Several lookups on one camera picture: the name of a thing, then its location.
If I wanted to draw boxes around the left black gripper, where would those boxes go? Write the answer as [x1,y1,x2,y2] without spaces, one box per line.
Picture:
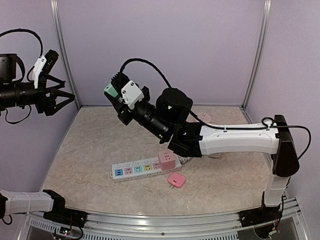
[0,73,75,114]

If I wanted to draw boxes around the green plug adapter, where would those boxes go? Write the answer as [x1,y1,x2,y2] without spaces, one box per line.
[103,83,120,99]

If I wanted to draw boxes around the white multicolour power strip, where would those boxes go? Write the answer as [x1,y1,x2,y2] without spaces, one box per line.
[110,157,182,182]

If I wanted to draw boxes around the pink cube socket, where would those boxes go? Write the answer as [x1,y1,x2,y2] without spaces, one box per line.
[158,150,176,171]

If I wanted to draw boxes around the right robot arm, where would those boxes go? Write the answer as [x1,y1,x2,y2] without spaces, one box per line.
[103,72,300,222]

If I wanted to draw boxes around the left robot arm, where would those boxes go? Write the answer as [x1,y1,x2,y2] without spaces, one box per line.
[0,49,75,223]

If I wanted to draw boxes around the pink flat plug adapter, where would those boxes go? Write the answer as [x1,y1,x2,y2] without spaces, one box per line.
[167,172,186,189]

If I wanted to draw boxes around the pink round socket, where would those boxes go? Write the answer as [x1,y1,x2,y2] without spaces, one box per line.
[196,112,212,124]

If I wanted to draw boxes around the white cube socket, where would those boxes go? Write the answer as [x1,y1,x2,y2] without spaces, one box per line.
[209,152,225,159]

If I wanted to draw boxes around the small circuit board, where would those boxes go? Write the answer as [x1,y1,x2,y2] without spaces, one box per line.
[59,227,72,236]

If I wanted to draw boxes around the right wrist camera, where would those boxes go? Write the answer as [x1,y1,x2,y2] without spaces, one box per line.
[121,80,144,110]

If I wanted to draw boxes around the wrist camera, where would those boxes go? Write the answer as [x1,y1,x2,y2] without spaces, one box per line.
[27,49,59,89]
[121,80,144,110]

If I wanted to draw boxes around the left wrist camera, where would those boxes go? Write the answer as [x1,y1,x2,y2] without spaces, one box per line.
[27,49,59,89]

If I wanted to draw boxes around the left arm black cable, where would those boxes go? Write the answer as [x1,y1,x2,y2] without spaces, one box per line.
[0,28,44,61]

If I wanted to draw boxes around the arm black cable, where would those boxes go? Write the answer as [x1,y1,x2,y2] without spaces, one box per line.
[119,58,312,161]
[0,28,44,61]

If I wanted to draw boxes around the left aluminium frame post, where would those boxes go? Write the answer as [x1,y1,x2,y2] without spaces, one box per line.
[50,0,82,111]

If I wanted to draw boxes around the aluminium frame post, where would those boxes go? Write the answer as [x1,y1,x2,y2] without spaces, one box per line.
[241,0,272,111]
[50,0,82,111]

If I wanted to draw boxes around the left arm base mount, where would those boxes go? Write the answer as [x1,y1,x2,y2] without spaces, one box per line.
[43,208,88,228]

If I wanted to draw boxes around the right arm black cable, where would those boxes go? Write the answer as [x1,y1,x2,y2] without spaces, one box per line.
[119,58,312,161]

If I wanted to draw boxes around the right aluminium frame post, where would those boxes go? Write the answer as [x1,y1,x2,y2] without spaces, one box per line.
[241,0,272,111]

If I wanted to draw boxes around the aluminium front rail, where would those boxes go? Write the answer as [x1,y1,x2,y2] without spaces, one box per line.
[17,198,311,240]

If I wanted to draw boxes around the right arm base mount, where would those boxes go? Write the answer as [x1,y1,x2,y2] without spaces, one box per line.
[239,207,282,228]

